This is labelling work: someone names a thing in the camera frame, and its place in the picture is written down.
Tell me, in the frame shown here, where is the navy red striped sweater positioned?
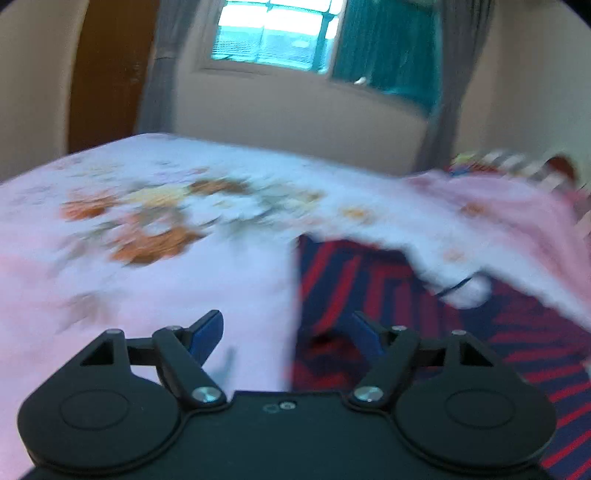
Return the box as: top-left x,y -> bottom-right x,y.
290,235 -> 590,479

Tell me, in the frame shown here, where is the floral bed sheet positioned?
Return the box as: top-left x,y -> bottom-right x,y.
0,132 -> 591,480

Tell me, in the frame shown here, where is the pink blanket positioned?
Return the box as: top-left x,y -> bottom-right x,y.
407,170 -> 590,299

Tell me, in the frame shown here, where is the striped pillow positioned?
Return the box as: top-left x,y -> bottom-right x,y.
447,150 -> 578,193

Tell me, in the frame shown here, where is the brown wooden door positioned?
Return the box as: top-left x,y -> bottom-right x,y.
67,0 -> 159,153

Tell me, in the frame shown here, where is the window with teal glass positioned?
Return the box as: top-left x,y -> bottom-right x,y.
200,1 -> 439,114

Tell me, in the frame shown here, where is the grey curtain right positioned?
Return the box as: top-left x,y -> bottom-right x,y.
415,0 -> 496,171

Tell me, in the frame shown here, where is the grey curtain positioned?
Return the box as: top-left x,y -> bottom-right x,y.
415,0 -> 496,171
135,0 -> 200,134

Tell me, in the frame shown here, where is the grey curtain left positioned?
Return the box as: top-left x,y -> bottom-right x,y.
135,0 -> 200,134

